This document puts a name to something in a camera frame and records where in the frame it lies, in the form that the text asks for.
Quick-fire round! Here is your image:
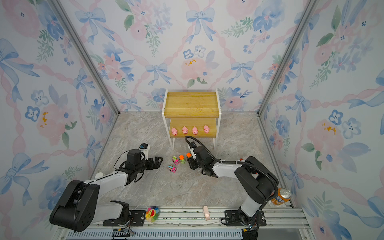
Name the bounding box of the pink pig toy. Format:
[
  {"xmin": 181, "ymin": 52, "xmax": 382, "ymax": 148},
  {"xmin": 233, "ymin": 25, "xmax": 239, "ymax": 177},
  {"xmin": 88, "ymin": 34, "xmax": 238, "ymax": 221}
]
[
  {"xmin": 204, "ymin": 125, "xmax": 210, "ymax": 134},
  {"xmin": 171, "ymin": 128, "xmax": 178, "ymax": 136},
  {"xmin": 192, "ymin": 127, "xmax": 198, "ymax": 135},
  {"xmin": 182, "ymin": 126, "xmax": 189, "ymax": 135}
]

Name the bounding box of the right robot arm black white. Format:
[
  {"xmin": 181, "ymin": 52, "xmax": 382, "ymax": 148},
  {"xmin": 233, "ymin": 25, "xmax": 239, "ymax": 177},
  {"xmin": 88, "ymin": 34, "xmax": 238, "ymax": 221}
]
[{"xmin": 185, "ymin": 136, "xmax": 279, "ymax": 227}]

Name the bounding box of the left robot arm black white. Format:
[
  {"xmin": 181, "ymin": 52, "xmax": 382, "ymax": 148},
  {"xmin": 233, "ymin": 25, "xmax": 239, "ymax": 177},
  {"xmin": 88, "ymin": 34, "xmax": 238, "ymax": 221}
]
[{"xmin": 50, "ymin": 148, "xmax": 164, "ymax": 232}]

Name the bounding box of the white wood two-tier shelf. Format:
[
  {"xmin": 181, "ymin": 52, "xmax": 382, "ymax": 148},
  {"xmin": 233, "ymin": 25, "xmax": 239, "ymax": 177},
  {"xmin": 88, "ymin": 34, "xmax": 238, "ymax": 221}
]
[{"xmin": 162, "ymin": 90, "xmax": 222, "ymax": 150}]

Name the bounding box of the pink teal toy truck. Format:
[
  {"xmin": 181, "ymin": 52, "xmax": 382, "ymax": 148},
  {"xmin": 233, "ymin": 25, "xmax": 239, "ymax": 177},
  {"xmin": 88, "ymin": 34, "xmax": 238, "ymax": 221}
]
[{"xmin": 168, "ymin": 165, "xmax": 177, "ymax": 173}]

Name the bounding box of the pink green toy truck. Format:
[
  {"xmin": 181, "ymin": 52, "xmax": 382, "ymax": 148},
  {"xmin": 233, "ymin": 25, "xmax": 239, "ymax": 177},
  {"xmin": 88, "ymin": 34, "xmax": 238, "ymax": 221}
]
[{"xmin": 172, "ymin": 156, "xmax": 180, "ymax": 165}]

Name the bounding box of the orange green toy truck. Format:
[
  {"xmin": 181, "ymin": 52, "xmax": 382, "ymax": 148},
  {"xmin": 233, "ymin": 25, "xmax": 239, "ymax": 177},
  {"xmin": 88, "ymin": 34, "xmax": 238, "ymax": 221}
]
[{"xmin": 179, "ymin": 155, "xmax": 186, "ymax": 164}]

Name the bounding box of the rainbow flower plush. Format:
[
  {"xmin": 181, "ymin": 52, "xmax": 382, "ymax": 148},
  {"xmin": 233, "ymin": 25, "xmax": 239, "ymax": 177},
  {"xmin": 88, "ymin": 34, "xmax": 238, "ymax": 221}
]
[{"xmin": 145, "ymin": 206, "xmax": 160, "ymax": 222}]

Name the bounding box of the pink eraser block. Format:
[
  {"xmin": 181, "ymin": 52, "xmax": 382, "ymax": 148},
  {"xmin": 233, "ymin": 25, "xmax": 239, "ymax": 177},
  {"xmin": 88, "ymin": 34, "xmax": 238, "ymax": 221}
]
[{"xmin": 203, "ymin": 206, "xmax": 211, "ymax": 221}]

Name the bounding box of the orange soda can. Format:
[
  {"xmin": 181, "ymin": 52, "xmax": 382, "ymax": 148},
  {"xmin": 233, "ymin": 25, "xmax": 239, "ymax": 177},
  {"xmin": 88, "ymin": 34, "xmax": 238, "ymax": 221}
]
[{"xmin": 271, "ymin": 188, "xmax": 292, "ymax": 206}]

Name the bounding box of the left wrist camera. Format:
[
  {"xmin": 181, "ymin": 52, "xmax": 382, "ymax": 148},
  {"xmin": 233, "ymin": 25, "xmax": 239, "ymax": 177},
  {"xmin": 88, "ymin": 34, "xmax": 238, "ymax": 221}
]
[{"xmin": 139, "ymin": 144, "xmax": 150, "ymax": 161}]

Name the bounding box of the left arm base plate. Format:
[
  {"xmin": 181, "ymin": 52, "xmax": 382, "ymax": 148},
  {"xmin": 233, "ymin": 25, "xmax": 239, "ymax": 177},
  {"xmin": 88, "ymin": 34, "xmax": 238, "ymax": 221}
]
[{"xmin": 103, "ymin": 210, "xmax": 146, "ymax": 227}]

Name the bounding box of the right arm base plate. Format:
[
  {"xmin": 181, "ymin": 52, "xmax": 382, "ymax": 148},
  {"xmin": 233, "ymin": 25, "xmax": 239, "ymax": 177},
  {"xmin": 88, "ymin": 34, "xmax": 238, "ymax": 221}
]
[{"xmin": 222, "ymin": 210, "xmax": 267, "ymax": 228}]

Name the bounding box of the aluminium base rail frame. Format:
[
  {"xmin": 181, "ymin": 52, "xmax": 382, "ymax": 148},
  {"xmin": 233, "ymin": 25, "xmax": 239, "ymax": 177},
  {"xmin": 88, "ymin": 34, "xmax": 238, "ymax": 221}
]
[{"xmin": 53, "ymin": 207, "xmax": 315, "ymax": 240}]

